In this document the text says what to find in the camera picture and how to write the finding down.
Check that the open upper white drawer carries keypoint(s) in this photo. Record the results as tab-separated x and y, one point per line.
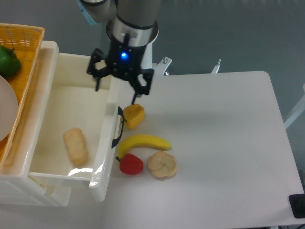
73	102

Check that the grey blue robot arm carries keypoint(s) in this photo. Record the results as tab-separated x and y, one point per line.
132	24

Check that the yellow bell pepper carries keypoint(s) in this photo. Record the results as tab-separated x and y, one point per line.
133	115

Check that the black drawer handle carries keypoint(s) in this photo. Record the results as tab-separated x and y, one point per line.
120	127

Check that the white drawer cabinet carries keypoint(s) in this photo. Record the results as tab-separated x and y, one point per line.
16	185

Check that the round flower-shaped bread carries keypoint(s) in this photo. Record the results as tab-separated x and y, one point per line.
162	165

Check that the yellow banana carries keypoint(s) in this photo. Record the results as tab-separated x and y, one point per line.
142	140

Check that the yellow woven basket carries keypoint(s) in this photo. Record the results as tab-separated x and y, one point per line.
26	40

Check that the square bread piece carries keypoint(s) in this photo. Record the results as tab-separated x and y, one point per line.
76	146

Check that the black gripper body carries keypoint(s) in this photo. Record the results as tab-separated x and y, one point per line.
123	63

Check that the white round plate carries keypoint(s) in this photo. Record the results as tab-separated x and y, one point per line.
8	108

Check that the green bell pepper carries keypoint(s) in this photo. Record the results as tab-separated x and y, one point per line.
10	65

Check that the red bell pepper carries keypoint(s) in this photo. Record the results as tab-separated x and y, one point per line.
130	164

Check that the white table frame bracket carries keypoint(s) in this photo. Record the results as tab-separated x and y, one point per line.
161	68

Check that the black device at table edge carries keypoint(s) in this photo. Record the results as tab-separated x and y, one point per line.
297	203

